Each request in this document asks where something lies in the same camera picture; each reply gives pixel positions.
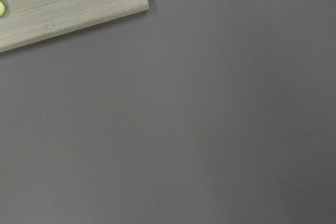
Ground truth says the bamboo cutting board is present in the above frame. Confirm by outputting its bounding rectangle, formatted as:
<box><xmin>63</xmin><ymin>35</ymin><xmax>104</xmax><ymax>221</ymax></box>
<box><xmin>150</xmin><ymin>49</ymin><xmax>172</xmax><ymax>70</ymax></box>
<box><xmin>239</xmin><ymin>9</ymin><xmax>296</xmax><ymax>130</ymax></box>
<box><xmin>1</xmin><ymin>0</ymin><xmax>149</xmax><ymax>52</ymax></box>

